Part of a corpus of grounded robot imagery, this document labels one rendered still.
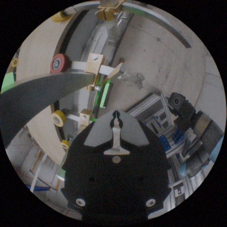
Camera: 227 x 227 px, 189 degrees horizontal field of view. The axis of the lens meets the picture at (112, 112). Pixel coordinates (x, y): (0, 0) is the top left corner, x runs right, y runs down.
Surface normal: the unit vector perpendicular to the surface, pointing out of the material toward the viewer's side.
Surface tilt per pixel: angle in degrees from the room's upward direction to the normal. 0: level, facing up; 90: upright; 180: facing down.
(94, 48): 0
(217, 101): 90
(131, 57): 0
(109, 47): 0
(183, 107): 30
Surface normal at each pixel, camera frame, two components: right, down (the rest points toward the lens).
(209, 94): -0.94, -0.32
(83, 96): -0.04, 0.48
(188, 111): -0.51, 0.29
